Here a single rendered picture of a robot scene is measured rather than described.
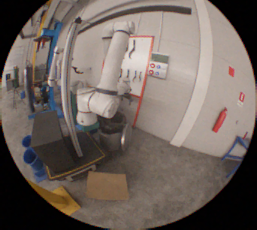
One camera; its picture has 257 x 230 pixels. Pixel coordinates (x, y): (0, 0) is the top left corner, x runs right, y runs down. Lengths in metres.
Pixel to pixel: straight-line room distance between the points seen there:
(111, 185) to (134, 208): 0.54
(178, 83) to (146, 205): 2.18
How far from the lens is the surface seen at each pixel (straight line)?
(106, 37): 0.73
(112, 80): 0.51
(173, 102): 1.88
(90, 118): 0.69
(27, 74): 2.89
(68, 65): 0.69
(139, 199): 1.44
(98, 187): 1.10
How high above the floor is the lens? 1.38
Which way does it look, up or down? 20 degrees down
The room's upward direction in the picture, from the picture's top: 11 degrees clockwise
